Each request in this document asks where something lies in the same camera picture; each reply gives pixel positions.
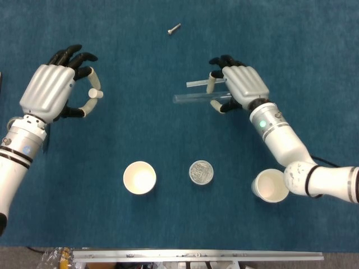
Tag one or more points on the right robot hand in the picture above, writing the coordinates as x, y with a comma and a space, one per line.
246, 84

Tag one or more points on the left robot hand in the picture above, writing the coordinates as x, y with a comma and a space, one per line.
47, 89

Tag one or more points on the small white stopper cap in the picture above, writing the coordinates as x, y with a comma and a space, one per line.
94, 93

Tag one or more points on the clear glass test tube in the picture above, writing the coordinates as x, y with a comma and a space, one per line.
196, 98

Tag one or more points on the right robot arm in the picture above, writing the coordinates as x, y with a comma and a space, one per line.
283, 140

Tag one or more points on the clear flat plastic strip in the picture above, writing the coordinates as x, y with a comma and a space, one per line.
197, 83

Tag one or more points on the metal screw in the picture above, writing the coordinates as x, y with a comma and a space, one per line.
174, 29

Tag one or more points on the blue felt table mat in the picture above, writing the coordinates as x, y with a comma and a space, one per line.
168, 134

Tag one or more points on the white paper cup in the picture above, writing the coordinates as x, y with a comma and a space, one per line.
139, 177
269, 186

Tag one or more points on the crumpled clear plastic wrap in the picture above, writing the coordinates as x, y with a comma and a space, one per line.
51, 259

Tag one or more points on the aluminium frame rail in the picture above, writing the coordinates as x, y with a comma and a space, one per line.
196, 255

